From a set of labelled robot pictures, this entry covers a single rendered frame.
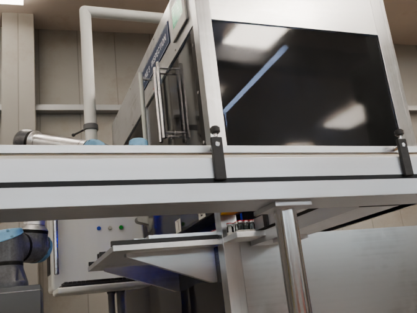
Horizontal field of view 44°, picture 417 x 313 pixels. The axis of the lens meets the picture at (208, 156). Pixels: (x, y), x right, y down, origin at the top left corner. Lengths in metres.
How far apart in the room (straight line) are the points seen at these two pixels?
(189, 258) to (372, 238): 0.76
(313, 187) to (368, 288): 1.10
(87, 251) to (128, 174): 1.84
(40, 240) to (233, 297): 0.83
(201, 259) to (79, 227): 1.02
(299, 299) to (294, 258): 0.08
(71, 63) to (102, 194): 4.84
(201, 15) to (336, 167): 1.22
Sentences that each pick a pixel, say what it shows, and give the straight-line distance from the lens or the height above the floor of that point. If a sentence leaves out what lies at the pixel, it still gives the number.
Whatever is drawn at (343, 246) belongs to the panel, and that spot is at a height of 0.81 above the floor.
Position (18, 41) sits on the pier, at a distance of 5.56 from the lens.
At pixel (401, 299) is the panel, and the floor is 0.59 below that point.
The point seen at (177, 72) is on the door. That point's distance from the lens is 2.49.
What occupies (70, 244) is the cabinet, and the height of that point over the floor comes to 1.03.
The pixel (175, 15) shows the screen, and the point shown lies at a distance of 2.49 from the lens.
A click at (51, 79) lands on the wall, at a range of 5.69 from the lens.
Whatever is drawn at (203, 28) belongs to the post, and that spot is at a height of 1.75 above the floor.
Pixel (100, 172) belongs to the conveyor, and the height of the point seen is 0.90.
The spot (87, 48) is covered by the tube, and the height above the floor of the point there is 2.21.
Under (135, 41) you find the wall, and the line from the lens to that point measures 5.98.
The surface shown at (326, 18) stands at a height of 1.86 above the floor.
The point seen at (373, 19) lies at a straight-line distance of 2.70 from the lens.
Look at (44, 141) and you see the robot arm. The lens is 2.09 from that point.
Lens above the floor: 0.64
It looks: 16 degrees up
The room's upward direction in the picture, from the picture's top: 7 degrees counter-clockwise
